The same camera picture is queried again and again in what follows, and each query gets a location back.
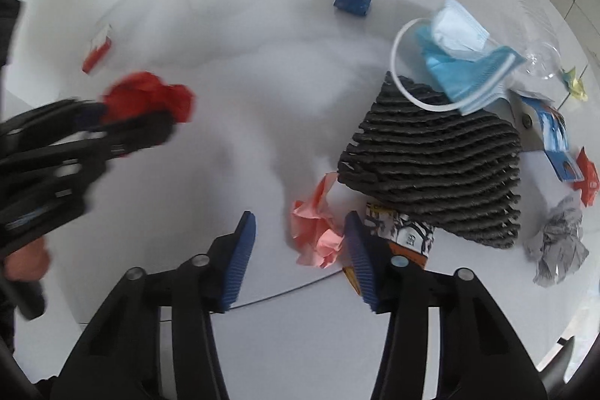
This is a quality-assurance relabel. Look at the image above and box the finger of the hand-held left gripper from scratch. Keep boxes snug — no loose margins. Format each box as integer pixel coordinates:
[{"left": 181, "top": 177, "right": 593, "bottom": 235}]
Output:
[
  {"left": 0, "top": 111, "right": 177, "bottom": 213},
  {"left": 0, "top": 97, "right": 108, "bottom": 148}
]

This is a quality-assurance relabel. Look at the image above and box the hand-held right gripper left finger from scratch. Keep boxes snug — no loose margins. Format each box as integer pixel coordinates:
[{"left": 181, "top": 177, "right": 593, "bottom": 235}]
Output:
[{"left": 49, "top": 210, "right": 258, "bottom": 400}]

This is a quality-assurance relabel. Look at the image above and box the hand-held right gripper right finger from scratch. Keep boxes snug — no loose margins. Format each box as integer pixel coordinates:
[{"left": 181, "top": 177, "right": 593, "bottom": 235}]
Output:
[{"left": 343, "top": 211, "right": 550, "bottom": 400}]

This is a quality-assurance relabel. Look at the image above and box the red paper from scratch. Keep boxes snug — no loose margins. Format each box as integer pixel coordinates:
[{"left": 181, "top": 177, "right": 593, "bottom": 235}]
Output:
[{"left": 100, "top": 71, "right": 195, "bottom": 124}]

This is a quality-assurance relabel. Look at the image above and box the pink paper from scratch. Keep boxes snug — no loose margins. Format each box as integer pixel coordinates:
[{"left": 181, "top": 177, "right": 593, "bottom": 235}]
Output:
[{"left": 291, "top": 172, "right": 346, "bottom": 272}]

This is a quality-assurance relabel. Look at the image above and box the person's left hand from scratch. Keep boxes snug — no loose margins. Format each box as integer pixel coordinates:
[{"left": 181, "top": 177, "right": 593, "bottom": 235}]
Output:
[{"left": 4, "top": 237, "right": 52, "bottom": 281}]

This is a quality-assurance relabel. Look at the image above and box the black white orange printed packet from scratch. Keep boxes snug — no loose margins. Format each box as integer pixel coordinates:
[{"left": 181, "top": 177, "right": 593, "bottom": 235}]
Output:
[{"left": 342, "top": 201, "right": 437, "bottom": 295}]

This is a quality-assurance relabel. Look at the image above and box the red white box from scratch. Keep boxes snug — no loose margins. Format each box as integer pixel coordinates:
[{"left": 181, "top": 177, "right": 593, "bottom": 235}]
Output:
[{"left": 82, "top": 22, "right": 113, "bottom": 75}]

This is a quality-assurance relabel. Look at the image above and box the dark grey corrugated pad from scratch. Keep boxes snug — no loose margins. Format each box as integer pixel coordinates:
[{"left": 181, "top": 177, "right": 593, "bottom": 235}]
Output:
[{"left": 337, "top": 71, "right": 523, "bottom": 250}]

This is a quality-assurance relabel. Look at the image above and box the grey crumpled paper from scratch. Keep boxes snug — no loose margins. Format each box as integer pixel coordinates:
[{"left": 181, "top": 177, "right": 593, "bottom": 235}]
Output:
[{"left": 522, "top": 194, "right": 590, "bottom": 288}]

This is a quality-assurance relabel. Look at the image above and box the blue face mask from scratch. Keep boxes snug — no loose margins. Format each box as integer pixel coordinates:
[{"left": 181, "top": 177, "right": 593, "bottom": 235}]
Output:
[{"left": 391, "top": 0, "right": 527, "bottom": 116}]

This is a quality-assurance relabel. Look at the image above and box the blue white packet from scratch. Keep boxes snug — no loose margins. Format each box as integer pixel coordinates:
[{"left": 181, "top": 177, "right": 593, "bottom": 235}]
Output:
[{"left": 518, "top": 91, "right": 587, "bottom": 183}]

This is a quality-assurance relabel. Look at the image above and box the red crumpled wrapper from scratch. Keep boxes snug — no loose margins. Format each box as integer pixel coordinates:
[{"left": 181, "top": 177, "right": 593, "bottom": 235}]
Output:
[{"left": 574, "top": 147, "right": 600, "bottom": 208}]

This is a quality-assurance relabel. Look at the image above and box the yellow crumpled paper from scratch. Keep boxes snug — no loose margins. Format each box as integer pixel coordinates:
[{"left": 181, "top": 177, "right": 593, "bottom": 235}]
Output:
[{"left": 560, "top": 66, "right": 590, "bottom": 102}]

